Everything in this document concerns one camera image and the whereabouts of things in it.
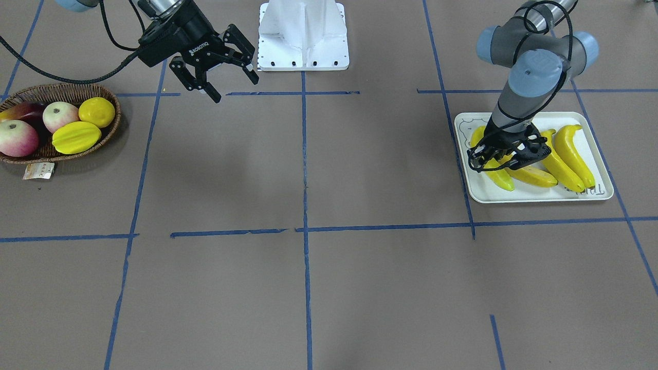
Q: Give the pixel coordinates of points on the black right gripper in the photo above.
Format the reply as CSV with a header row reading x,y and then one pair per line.
x,y
189,32

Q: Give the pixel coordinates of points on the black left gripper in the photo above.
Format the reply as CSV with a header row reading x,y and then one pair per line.
x,y
506,136

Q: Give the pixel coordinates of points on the yellow banana moved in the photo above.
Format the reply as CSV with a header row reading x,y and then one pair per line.
x,y
500,177
533,176
563,142
558,168

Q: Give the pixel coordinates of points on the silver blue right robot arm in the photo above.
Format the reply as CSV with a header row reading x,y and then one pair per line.
x,y
203,54

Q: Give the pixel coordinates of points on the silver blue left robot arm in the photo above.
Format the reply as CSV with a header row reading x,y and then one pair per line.
x,y
542,52

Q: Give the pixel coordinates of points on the brown wicker basket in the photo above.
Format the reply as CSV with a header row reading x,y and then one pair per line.
x,y
71,93

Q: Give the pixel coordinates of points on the white basket tag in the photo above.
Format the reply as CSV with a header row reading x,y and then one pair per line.
x,y
39,170

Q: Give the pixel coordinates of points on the cream bear print tray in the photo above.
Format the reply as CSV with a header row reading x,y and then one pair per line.
x,y
483,190

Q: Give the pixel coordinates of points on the yellow lemon fruit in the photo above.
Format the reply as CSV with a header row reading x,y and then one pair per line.
x,y
98,111

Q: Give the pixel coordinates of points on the orange yellow mango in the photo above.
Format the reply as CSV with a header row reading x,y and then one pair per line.
x,y
30,112

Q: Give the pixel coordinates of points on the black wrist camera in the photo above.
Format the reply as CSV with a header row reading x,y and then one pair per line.
x,y
157,43

